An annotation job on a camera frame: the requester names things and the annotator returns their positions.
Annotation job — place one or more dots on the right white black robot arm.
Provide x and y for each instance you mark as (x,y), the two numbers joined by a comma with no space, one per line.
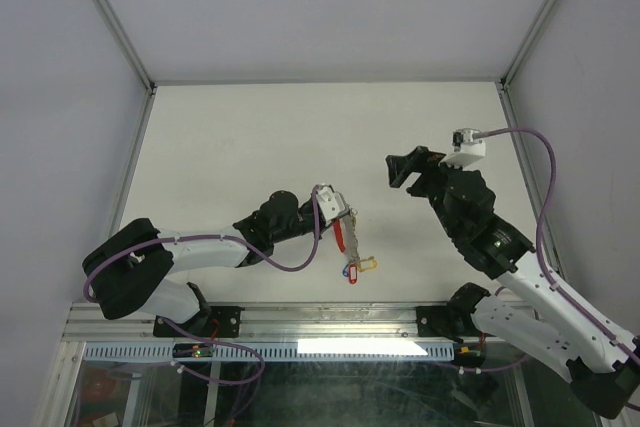
(597,358)

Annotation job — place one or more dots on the perforated grey cable duct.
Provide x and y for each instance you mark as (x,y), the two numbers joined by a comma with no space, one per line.
(305,351)

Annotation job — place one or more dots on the yellow key tag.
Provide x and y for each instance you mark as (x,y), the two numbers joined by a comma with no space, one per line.
(367,264)

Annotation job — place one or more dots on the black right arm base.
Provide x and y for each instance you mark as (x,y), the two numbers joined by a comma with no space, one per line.
(441,321)

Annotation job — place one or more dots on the red key tag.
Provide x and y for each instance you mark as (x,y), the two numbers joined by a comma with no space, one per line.
(352,274)

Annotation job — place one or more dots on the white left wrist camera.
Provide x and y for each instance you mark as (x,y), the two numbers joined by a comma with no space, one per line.
(331,203)

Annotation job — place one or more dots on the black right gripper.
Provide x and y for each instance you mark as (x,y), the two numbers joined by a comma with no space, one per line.
(399,167)

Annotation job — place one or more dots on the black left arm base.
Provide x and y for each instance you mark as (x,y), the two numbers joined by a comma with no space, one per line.
(223,321)

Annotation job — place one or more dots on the aluminium frame post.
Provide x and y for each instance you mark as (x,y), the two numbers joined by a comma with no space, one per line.
(533,34)
(124,43)

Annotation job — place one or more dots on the right aluminium frame post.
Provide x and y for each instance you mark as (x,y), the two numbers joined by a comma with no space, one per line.
(533,34)

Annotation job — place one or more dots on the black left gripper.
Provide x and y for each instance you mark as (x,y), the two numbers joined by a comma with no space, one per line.
(322,227)

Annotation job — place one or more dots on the left aluminium frame post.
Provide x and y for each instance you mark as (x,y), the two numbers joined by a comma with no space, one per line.
(124,43)

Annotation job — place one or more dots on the aluminium front rail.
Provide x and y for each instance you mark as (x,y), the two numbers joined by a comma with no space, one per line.
(261,322)

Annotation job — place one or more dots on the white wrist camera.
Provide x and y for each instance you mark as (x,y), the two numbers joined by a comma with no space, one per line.
(468,147)
(331,203)

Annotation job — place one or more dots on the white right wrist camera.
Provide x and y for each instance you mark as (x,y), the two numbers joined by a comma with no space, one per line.
(468,147)

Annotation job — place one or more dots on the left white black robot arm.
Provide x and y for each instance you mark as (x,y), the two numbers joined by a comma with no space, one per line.
(130,271)

